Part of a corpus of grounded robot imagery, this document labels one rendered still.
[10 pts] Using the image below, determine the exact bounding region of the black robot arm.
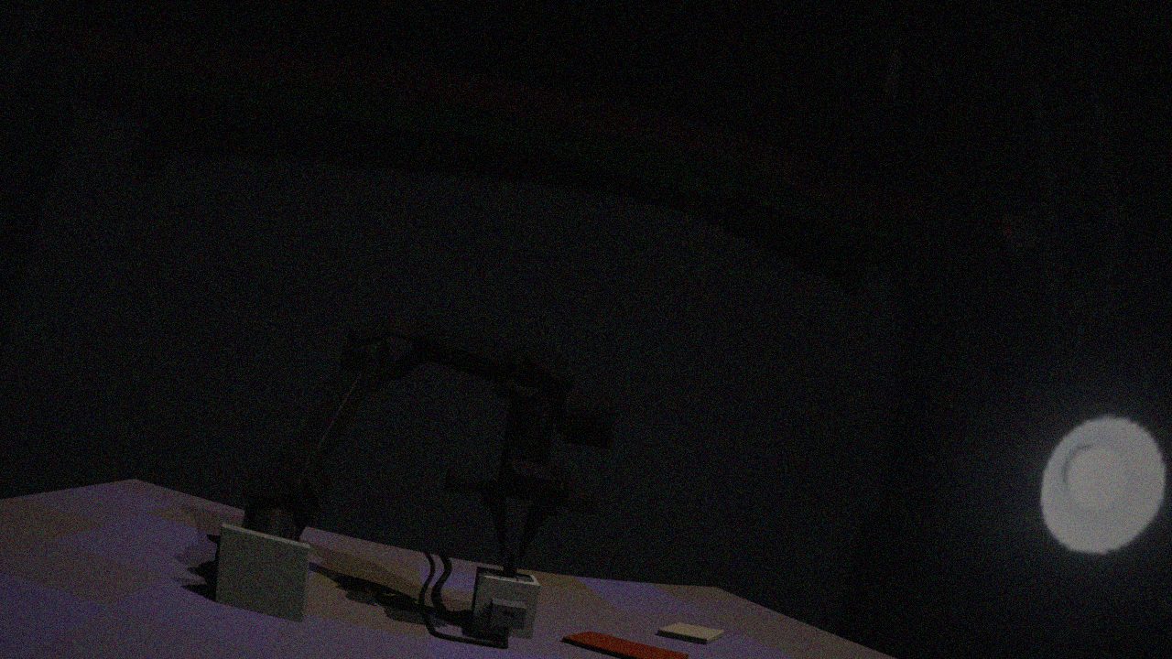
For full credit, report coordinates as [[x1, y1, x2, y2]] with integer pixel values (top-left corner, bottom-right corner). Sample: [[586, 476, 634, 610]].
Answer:
[[241, 319, 618, 542]]

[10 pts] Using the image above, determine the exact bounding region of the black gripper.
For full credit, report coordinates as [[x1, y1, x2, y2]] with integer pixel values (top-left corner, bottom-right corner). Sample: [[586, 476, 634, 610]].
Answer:
[[444, 434, 598, 559]]

